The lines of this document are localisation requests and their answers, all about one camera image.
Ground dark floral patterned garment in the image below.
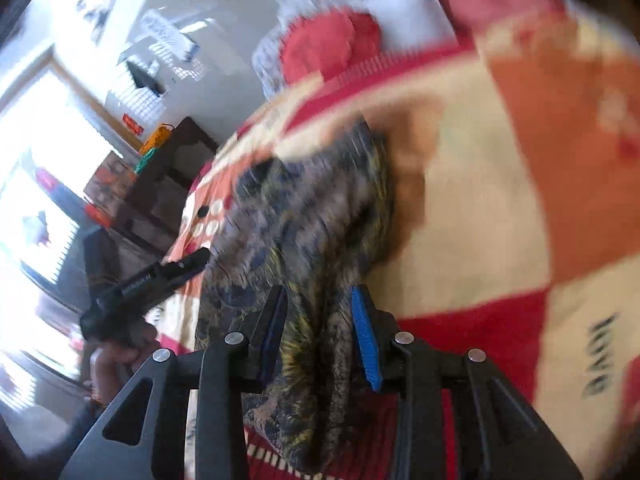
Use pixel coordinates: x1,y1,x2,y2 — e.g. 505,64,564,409
192,120,401,476

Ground white pillow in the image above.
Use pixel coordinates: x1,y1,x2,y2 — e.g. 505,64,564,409
370,0,458,53

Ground blue white wall poster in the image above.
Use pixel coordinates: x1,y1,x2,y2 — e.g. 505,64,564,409
141,10,202,63

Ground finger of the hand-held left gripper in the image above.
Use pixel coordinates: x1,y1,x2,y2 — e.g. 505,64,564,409
156,247,212,292

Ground large red heart pillow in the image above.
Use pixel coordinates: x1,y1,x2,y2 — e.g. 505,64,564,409
280,10,383,83

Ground printed cardboard box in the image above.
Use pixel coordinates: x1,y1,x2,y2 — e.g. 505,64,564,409
84,152,139,222

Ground bright window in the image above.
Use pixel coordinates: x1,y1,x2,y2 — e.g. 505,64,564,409
0,55,121,391

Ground dark wall fixture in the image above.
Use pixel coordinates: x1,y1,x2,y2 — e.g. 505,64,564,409
125,59,167,97

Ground small floral pillow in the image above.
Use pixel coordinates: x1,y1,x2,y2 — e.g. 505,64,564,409
251,15,301,103

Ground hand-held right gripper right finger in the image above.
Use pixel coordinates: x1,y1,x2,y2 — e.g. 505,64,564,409
350,285,583,480

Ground orange red cream printed blanket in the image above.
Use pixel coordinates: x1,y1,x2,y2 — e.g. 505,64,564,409
160,0,640,480

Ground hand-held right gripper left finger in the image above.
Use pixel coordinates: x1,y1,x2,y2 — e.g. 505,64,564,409
60,285,290,480

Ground dark wooden cabinet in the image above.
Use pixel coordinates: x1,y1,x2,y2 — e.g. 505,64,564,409
115,116,221,256

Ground person's left hand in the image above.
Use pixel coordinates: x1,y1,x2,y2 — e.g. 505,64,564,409
89,321,162,407

